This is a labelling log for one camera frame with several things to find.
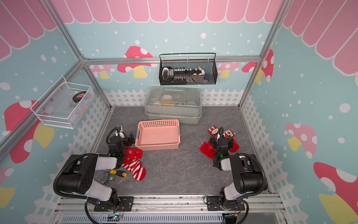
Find red snowflake santa sock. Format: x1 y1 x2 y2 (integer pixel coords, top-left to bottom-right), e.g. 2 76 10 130
122 147 143 167

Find red white striped santa sock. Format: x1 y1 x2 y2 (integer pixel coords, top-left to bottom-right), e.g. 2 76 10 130
122 159 146 181

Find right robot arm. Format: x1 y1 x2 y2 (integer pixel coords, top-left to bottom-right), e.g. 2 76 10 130
206 137 268 211

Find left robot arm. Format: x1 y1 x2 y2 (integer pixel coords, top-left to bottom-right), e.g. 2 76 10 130
53 134 135 211

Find red snowman sock pair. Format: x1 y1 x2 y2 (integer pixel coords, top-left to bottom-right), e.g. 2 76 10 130
200 126 240 159

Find pink perforated plastic basket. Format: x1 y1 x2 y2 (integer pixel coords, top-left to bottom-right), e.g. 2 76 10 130
135 119 180 151

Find clear lidded storage box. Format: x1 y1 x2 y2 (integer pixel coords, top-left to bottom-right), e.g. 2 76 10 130
145 86 202 125

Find black red tape measure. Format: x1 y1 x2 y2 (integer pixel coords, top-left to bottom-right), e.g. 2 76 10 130
72 91 86 103

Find yellow handled screwdriver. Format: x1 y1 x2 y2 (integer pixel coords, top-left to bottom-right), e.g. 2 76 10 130
110 169 128 177

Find white wire wall basket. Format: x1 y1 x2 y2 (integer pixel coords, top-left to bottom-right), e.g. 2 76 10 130
30 77 95 129

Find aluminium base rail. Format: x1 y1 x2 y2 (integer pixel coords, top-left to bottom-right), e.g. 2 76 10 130
55 194 286 214

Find black wire wall basket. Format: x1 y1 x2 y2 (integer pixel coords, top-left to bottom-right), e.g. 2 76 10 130
158 53 218 86

